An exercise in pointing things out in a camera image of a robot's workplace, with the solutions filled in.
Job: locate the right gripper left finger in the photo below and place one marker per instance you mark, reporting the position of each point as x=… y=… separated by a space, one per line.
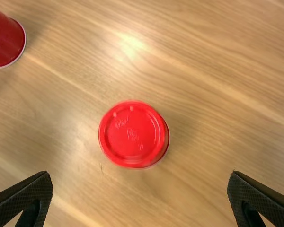
x=16 y=203

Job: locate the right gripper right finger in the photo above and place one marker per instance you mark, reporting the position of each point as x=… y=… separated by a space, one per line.
x=258 y=196

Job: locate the red cup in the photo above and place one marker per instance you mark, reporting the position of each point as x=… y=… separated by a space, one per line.
x=133 y=134
x=4 y=40

